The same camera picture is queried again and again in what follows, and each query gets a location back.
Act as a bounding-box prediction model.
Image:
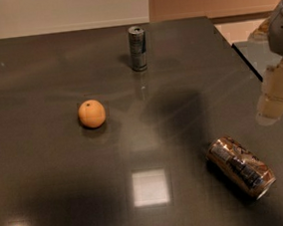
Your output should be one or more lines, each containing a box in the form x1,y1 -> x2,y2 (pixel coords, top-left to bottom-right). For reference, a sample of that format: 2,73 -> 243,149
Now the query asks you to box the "orange soda can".
205,135 -> 276,200

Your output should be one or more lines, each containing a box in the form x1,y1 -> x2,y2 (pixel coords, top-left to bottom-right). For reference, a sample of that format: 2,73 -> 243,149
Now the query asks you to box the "silver slim can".
128,26 -> 147,72

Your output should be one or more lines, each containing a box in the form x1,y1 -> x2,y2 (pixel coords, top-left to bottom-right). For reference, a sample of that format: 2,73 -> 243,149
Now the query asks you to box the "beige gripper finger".
256,59 -> 283,126
247,18 -> 270,43

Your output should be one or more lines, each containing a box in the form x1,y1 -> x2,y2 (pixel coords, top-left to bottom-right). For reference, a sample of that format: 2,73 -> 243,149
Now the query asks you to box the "orange fruit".
78,100 -> 106,128

